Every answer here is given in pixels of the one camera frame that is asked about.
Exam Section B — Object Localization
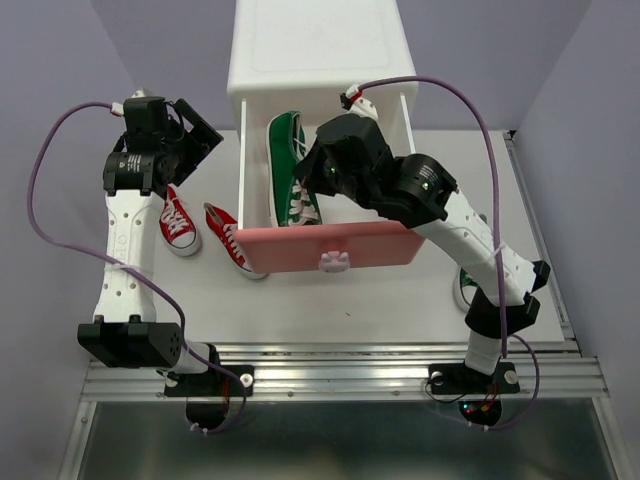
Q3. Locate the red sneaker far left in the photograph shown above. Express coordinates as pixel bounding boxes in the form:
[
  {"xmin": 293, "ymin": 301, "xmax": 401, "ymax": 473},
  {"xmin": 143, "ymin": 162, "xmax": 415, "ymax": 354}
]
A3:
[{"xmin": 159, "ymin": 185, "xmax": 201, "ymax": 257}]

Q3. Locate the green sneaker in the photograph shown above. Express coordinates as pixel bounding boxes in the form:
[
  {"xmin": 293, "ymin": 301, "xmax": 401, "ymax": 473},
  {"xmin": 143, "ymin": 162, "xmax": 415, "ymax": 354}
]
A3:
[
  {"xmin": 452, "ymin": 267, "xmax": 478, "ymax": 313},
  {"xmin": 266, "ymin": 111, "xmax": 322, "ymax": 227}
]

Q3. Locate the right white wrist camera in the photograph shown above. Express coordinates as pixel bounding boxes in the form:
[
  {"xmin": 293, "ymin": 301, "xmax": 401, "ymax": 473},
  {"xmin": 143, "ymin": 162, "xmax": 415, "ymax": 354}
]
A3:
[{"xmin": 340, "ymin": 84, "xmax": 379, "ymax": 121}]

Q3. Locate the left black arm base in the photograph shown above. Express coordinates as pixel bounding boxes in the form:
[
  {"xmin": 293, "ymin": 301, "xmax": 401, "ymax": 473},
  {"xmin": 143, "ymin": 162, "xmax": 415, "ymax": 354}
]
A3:
[{"xmin": 163, "ymin": 364, "xmax": 255, "ymax": 436}]

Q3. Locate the red sneaker near cabinet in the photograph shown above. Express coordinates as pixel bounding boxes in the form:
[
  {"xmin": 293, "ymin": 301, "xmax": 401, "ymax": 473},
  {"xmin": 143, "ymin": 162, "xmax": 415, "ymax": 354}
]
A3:
[{"xmin": 203, "ymin": 202, "xmax": 266, "ymax": 281}]

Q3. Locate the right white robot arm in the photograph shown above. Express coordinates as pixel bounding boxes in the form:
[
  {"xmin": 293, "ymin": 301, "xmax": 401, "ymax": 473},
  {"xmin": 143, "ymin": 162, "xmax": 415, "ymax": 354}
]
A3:
[{"xmin": 294, "ymin": 114, "xmax": 550, "ymax": 390}]

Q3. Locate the white shoe cabinet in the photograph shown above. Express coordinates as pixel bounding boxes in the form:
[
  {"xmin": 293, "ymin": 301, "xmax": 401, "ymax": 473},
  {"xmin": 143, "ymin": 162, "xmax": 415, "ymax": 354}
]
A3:
[{"xmin": 227, "ymin": 1, "xmax": 415, "ymax": 121}]

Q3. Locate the aluminium mounting rail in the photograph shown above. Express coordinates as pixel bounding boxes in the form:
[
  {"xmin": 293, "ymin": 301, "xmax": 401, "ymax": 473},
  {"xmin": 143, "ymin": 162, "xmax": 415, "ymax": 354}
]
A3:
[{"xmin": 82, "ymin": 342, "xmax": 612, "ymax": 402}]

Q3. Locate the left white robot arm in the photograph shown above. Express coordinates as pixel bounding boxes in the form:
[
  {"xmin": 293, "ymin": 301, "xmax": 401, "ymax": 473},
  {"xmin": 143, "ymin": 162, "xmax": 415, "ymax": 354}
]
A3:
[{"xmin": 77, "ymin": 90, "xmax": 223, "ymax": 394}]

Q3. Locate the pink drawer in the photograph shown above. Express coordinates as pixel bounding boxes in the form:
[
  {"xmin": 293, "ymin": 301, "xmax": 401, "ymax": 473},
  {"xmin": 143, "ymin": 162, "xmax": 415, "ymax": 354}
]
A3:
[{"xmin": 236, "ymin": 98, "xmax": 424, "ymax": 273}]

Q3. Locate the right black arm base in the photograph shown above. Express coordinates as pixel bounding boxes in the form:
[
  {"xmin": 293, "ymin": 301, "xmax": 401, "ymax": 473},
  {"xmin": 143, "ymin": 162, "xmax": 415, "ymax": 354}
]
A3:
[{"xmin": 424, "ymin": 362, "xmax": 521, "ymax": 429}]

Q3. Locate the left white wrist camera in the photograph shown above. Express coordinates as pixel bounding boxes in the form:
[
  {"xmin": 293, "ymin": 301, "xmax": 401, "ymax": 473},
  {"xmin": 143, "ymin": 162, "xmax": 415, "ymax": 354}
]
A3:
[{"xmin": 109, "ymin": 88, "xmax": 150, "ymax": 118}]

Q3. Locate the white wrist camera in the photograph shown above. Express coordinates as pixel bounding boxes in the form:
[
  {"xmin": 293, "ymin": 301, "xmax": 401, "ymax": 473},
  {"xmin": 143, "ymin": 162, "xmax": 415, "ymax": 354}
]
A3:
[
  {"xmin": 340, "ymin": 84, "xmax": 379, "ymax": 121},
  {"xmin": 109, "ymin": 88, "xmax": 150, "ymax": 118}
]

